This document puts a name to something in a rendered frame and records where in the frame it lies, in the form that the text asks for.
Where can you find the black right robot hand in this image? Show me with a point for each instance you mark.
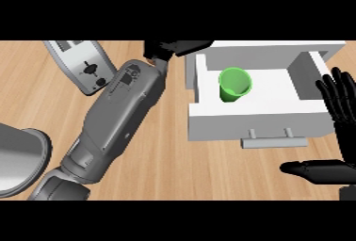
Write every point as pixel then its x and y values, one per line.
pixel 335 131

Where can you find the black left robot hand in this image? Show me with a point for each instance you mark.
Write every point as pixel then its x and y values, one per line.
pixel 172 47

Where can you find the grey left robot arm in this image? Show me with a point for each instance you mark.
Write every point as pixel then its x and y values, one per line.
pixel 118 113

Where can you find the green cup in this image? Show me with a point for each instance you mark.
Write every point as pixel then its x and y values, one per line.
pixel 235 84

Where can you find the white open drawer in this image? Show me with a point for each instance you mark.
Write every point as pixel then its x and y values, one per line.
pixel 257 106

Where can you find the grey toaster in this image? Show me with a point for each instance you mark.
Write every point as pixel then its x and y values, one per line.
pixel 82 64

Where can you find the white cabinet body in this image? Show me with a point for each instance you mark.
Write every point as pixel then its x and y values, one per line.
pixel 269 51

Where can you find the grey round pot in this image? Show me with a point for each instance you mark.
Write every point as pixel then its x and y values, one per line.
pixel 20 161

